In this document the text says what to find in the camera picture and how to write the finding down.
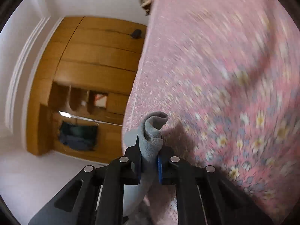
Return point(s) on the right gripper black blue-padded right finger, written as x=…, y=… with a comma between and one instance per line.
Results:
x=204, y=195

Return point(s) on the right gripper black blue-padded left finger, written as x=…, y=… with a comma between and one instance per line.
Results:
x=94, y=195

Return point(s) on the grey fleece pants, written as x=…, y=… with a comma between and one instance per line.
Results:
x=150, y=141

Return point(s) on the dark clothes hanging in wardrobe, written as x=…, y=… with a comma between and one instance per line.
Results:
x=78, y=137

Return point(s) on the wooden wardrobe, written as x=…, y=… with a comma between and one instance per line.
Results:
x=84, y=56

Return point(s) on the white orange box on shelf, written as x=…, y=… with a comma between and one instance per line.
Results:
x=100, y=100

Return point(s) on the pink floral bedspread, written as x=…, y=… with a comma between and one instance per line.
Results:
x=226, y=72

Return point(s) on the black pouch on wardrobe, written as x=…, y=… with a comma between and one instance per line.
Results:
x=136, y=34

